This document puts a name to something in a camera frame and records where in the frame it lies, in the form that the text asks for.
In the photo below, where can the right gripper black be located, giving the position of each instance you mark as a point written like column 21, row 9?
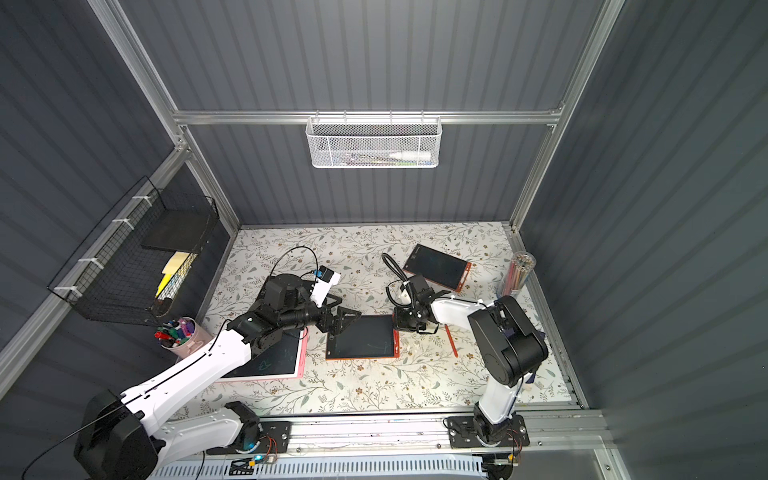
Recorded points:
column 411, row 315

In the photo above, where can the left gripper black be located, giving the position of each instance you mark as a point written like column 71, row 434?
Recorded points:
column 327, row 315

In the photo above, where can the red tablet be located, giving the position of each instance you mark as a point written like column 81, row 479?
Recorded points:
column 438, row 267
column 370, row 337

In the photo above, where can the pink white writing tablet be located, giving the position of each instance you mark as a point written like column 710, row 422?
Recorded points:
column 285, row 360

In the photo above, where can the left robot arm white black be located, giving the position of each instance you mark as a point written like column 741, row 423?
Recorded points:
column 130, row 435

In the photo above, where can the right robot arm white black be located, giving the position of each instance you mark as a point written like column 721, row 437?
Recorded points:
column 511, row 349

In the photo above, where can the clear tube of colour pencils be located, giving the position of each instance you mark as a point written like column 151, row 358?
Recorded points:
column 521, row 266

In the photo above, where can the white marker in basket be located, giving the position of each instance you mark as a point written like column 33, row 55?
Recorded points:
column 410, row 157

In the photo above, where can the pink cup of markers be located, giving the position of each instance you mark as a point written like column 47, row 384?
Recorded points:
column 182, row 337

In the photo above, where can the yellow sticky notes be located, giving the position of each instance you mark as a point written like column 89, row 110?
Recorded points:
column 170, row 270

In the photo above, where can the black notebook in basket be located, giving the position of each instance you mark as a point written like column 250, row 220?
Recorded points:
column 178, row 231

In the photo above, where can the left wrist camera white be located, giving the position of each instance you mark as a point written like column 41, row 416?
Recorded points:
column 325, row 279

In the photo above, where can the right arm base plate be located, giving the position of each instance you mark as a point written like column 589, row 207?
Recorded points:
column 474, row 431

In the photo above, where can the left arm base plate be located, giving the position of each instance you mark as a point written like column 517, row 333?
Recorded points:
column 270, row 437

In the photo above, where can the white wire mesh basket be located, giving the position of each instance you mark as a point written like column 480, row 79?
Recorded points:
column 349, row 141

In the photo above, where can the black wire wall basket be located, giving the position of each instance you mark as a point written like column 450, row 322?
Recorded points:
column 115, row 280

